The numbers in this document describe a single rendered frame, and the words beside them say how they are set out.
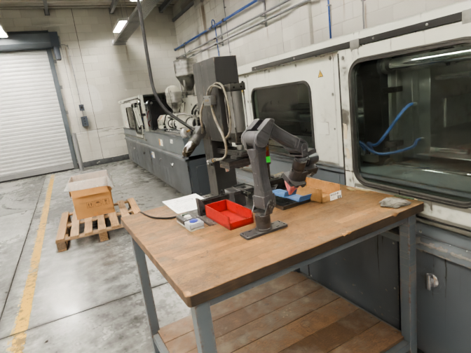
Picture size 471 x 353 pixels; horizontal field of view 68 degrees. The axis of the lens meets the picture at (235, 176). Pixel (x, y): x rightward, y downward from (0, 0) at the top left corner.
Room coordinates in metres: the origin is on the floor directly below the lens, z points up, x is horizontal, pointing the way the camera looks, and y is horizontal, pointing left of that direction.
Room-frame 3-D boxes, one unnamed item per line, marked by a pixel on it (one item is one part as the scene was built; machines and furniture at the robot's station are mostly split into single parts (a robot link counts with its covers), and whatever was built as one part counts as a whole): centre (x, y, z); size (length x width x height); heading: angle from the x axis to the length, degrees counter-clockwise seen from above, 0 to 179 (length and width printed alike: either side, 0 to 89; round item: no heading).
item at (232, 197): (1.79, -0.05, 0.94); 0.20 x 0.10 x 0.07; 118
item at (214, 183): (2.02, 0.08, 1.28); 0.14 x 0.12 x 0.75; 118
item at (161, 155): (7.46, 1.32, 0.49); 5.51 x 1.02 x 0.97; 24
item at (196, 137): (1.98, 0.20, 1.25); 0.19 x 0.07 x 0.19; 118
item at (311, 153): (1.53, -0.32, 1.17); 0.12 x 0.09 x 0.12; 127
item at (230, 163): (1.84, 0.00, 1.22); 0.26 x 0.18 x 0.30; 28
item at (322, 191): (1.74, -0.39, 0.93); 0.25 x 0.13 x 0.08; 28
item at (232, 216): (1.55, 0.06, 0.93); 0.25 x 0.12 x 0.06; 28
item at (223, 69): (1.90, 0.01, 1.44); 0.17 x 0.13 x 0.42; 28
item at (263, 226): (1.36, -0.09, 0.94); 0.20 x 0.07 x 0.08; 118
